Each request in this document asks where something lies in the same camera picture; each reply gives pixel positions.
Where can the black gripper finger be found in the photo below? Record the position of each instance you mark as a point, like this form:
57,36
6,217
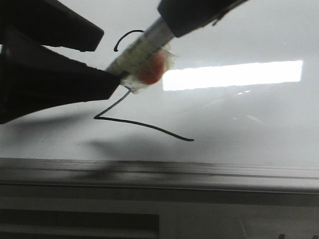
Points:
185,16
34,78

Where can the white marker with black cap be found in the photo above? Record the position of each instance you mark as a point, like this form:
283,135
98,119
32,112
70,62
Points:
144,62

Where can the white whiteboard with aluminium frame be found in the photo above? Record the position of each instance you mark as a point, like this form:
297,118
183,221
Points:
224,146

